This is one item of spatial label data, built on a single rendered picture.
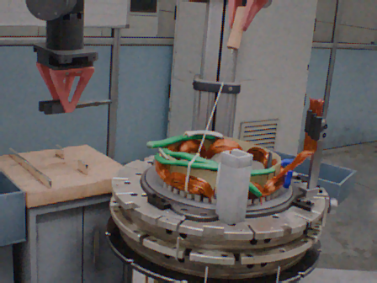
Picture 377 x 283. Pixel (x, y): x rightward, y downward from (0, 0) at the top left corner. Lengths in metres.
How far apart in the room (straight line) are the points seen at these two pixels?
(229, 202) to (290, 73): 2.76
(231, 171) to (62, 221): 0.33
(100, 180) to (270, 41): 2.45
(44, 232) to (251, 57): 2.41
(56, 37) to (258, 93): 2.50
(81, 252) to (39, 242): 0.08
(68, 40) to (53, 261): 0.36
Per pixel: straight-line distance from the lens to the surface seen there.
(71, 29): 0.80
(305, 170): 1.10
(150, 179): 0.77
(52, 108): 0.82
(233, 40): 0.73
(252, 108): 3.21
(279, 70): 3.31
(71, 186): 0.84
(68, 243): 0.89
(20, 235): 0.85
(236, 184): 0.65
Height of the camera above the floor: 1.37
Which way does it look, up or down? 16 degrees down
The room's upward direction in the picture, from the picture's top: 5 degrees clockwise
